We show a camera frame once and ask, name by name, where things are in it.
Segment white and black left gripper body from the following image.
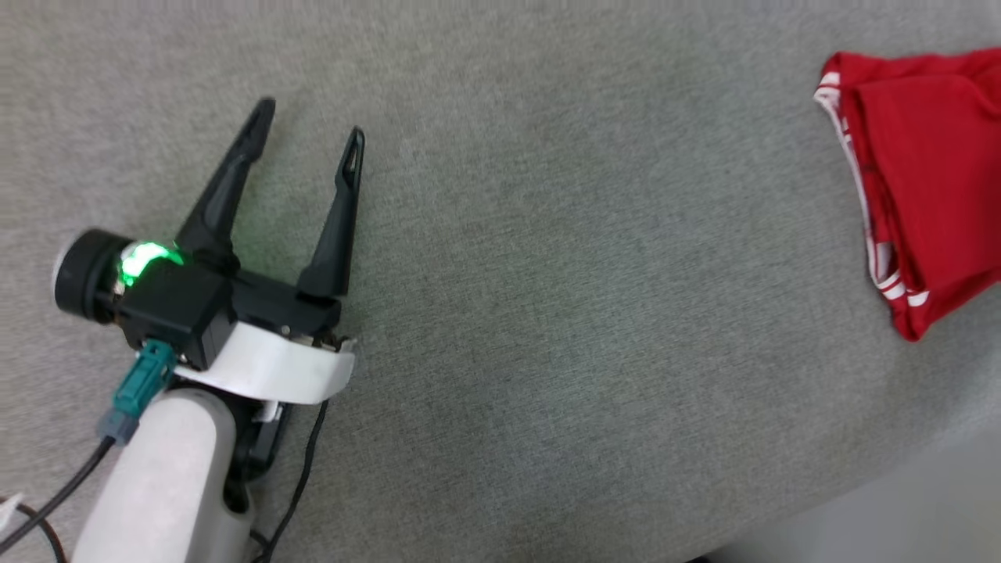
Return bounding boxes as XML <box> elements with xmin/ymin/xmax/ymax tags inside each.
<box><xmin>174</xmin><ymin>267</ymin><xmax>357</xmax><ymax>407</ymax></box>

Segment red shirt with white trim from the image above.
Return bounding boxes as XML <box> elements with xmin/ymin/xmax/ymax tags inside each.
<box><xmin>813</xmin><ymin>48</ymin><xmax>1001</xmax><ymax>343</ymax></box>

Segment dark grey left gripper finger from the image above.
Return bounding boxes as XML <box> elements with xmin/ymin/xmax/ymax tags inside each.
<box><xmin>174</xmin><ymin>97</ymin><xmax>277</xmax><ymax>273</ymax></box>
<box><xmin>296</xmin><ymin>127</ymin><xmax>366</xmax><ymax>299</ymax></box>

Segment black left camera cable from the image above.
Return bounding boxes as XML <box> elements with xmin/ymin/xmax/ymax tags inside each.
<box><xmin>0</xmin><ymin>435</ymin><xmax>118</xmax><ymax>563</ymax></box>

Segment teal left camera connector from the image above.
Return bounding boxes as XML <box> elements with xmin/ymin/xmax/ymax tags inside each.
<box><xmin>96</xmin><ymin>339</ymin><xmax>178</xmax><ymax>445</ymax></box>

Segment thin black left gripper cable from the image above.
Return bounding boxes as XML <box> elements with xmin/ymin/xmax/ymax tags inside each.
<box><xmin>249</xmin><ymin>397</ymin><xmax>330</xmax><ymax>563</ymax></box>

